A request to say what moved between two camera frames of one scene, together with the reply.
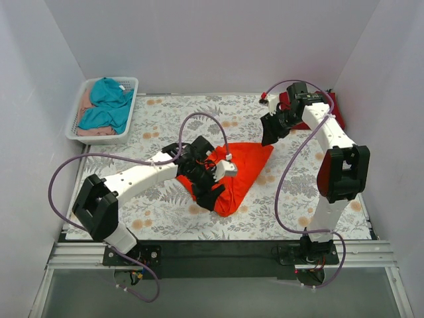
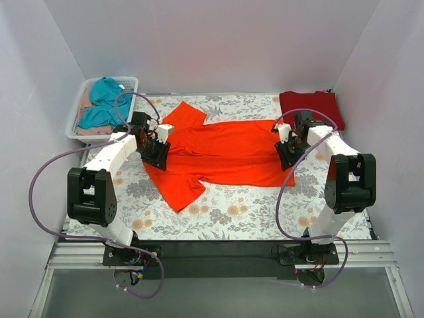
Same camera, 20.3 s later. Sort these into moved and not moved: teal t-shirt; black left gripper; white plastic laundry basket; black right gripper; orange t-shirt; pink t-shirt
Moved: black right gripper; black left gripper; orange t-shirt
Not moved: pink t-shirt; white plastic laundry basket; teal t-shirt
